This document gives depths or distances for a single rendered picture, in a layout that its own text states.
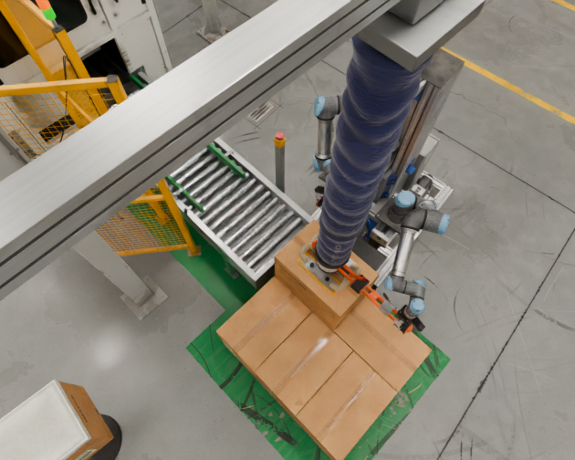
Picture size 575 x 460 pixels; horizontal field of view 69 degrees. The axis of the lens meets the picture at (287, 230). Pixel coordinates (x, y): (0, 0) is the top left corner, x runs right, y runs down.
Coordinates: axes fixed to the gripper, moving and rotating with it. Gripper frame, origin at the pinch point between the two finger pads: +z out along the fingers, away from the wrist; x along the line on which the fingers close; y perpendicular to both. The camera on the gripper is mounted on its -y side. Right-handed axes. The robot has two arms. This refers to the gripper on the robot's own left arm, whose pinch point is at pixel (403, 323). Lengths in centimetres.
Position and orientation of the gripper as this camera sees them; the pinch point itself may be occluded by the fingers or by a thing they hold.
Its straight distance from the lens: 267.5
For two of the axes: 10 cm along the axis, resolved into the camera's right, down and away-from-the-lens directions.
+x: -7.1, 6.3, -3.1
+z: -0.1, 4.4, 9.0
